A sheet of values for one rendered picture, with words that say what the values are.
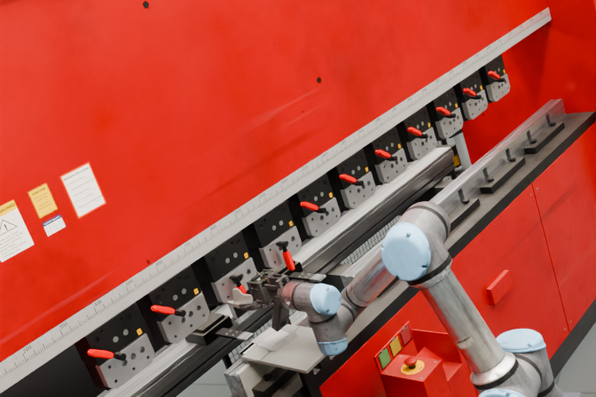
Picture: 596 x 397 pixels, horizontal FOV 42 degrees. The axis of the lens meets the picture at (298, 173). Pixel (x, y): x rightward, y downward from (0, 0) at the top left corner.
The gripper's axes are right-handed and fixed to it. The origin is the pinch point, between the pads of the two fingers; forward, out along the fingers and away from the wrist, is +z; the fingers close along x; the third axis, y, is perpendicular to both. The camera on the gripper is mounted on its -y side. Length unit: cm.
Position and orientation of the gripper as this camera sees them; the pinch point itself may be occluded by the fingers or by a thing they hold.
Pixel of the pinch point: (243, 295)
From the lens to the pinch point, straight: 221.4
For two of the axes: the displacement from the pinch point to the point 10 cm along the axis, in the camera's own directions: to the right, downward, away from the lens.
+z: -7.0, 0.3, 7.1
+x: -6.4, 4.2, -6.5
